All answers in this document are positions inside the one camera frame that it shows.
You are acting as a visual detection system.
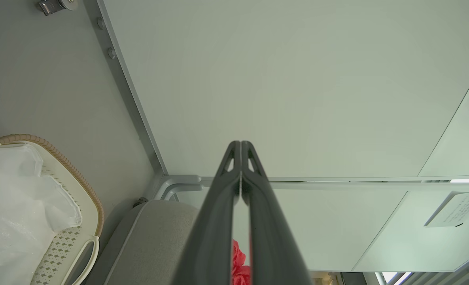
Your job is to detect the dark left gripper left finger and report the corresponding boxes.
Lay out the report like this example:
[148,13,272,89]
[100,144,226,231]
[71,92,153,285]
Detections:
[171,141,242,285]

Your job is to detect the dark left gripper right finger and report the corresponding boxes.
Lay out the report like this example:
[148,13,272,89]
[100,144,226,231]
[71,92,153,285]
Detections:
[242,141,312,285]

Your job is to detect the red shorts with white band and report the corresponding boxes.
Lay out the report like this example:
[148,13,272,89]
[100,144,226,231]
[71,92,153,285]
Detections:
[231,239,252,285]

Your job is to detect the cream basket with brown rim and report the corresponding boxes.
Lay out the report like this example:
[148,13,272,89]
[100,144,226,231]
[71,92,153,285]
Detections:
[0,134,105,285]

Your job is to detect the grey metal partition foot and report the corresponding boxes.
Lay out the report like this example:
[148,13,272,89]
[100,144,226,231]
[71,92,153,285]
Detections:
[146,175,203,202]

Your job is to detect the grey fabric sofa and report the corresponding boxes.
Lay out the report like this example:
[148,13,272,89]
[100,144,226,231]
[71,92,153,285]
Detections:
[84,199,203,285]

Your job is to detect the white paper notice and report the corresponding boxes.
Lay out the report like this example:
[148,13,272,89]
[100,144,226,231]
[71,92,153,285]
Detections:
[424,192,469,228]

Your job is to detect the white cloth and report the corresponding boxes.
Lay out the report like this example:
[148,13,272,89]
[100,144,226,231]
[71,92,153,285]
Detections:
[0,142,83,285]

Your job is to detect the black metal caster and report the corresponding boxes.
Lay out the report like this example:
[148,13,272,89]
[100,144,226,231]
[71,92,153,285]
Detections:
[36,0,78,17]

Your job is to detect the grey partition frame rail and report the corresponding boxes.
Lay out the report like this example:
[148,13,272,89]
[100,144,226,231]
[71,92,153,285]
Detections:
[201,176,469,187]
[82,0,168,177]

